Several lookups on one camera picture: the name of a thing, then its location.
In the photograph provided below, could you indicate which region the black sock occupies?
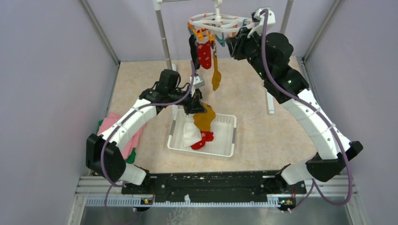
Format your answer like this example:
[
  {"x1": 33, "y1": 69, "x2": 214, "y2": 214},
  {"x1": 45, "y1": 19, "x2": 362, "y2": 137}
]
[{"x1": 188, "y1": 35, "x2": 200, "y2": 70}]

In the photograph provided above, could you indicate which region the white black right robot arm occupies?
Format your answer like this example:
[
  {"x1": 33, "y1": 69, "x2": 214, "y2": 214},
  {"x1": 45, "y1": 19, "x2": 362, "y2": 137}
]
[{"x1": 225, "y1": 28, "x2": 363, "y2": 193}]

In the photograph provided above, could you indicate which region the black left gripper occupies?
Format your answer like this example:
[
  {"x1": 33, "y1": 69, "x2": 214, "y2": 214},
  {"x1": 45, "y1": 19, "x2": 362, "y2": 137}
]
[{"x1": 168, "y1": 85, "x2": 207, "y2": 115}]

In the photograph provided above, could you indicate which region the white sock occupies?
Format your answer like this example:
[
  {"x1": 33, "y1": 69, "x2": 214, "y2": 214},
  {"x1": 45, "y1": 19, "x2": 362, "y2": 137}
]
[{"x1": 182, "y1": 122, "x2": 202, "y2": 148}]

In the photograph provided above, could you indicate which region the pink cloth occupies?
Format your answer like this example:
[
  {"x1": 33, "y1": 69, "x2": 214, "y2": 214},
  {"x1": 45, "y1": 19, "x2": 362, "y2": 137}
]
[{"x1": 105, "y1": 113, "x2": 146, "y2": 150}]

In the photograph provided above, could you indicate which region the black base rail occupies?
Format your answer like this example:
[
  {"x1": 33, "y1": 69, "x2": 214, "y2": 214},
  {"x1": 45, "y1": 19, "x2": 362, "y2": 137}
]
[{"x1": 121, "y1": 170, "x2": 306, "y2": 203}]

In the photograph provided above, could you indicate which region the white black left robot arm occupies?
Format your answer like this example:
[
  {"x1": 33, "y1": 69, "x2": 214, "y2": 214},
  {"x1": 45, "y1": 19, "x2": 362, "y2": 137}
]
[{"x1": 86, "y1": 69, "x2": 206, "y2": 194}]

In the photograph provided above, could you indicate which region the red snowflake sock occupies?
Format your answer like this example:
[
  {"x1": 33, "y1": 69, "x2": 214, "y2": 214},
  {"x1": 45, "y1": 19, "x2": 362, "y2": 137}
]
[
  {"x1": 197, "y1": 41, "x2": 212, "y2": 69},
  {"x1": 190, "y1": 131, "x2": 214, "y2": 150}
]

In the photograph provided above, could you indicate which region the orange clothespin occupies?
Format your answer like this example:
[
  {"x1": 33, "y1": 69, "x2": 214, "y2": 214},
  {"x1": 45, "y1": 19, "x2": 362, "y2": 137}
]
[{"x1": 191, "y1": 28, "x2": 215, "y2": 44}]

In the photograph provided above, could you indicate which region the white cable duct strip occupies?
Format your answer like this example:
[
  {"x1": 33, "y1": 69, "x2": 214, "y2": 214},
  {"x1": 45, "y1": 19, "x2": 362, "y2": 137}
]
[{"x1": 85, "y1": 195, "x2": 281, "y2": 208}]

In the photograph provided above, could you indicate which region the green cloth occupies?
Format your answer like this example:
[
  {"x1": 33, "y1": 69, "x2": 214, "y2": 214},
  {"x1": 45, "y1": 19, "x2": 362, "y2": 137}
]
[{"x1": 97, "y1": 118, "x2": 136, "y2": 164}]

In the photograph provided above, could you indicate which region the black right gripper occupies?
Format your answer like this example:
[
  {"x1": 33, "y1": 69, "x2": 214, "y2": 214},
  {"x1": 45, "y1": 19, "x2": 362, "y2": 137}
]
[{"x1": 226, "y1": 26, "x2": 271, "y2": 81}]

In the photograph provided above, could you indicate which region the white plastic basket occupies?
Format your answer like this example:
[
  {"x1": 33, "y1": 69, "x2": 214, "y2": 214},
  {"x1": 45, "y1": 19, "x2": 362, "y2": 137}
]
[{"x1": 167, "y1": 109, "x2": 237, "y2": 160}]

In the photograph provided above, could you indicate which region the white plastic clip hanger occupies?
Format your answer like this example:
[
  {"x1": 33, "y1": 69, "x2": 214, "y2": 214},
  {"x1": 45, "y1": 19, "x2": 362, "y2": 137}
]
[{"x1": 188, "y1": 0, "x2": 255, "y2": 36}]

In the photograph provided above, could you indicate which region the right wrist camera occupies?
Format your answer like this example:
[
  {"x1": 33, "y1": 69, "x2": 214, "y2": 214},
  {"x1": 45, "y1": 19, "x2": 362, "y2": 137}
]
[{"x1": 247, "y1": 7, "x2": 276, "y2": 38}]

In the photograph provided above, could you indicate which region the white metal drying rack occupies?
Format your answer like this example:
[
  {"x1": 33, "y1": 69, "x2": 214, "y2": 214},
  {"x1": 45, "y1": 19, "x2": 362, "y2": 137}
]
[{"x1": 151, "y1": 0, "x2": 294, "y2": 115}]

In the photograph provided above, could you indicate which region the mustard yellow sock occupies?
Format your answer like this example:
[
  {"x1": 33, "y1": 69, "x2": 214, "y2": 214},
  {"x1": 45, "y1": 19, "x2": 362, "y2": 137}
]
[
  {"x1": 193, "y1": 103, "x2": 216, "y2": 131},
  {"x1": 212, "y1": 47, "x2": 222, "y2": 91}
]

